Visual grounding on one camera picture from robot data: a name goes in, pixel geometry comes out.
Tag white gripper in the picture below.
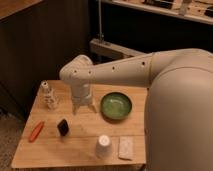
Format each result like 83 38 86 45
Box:
71 84 97 115

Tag metal shelf rail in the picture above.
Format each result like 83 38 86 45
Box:
90 38 144 60

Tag white ceramic cup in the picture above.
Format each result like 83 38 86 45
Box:
96 135 112 159

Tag black eraser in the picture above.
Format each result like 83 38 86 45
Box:
57 119 69 136

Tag wooden table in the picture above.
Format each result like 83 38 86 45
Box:
12 80 147 168

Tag upper shelf with items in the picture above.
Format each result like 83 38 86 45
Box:
102 0 213 26

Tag green ceramic bowl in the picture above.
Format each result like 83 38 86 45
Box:
100 92 132 120

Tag small white bottle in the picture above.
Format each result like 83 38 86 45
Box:
41 81 58 110

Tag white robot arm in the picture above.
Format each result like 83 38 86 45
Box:
59 48 213 171

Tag dark wooden cabinet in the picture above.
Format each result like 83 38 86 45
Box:
0 0 90 120

